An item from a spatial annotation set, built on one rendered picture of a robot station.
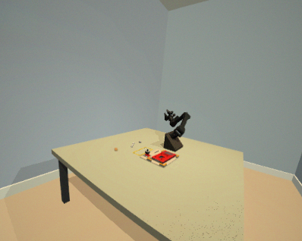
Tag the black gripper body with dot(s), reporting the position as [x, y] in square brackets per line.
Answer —
[169, 117]

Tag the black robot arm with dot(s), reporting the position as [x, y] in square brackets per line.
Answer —
[180, 130]

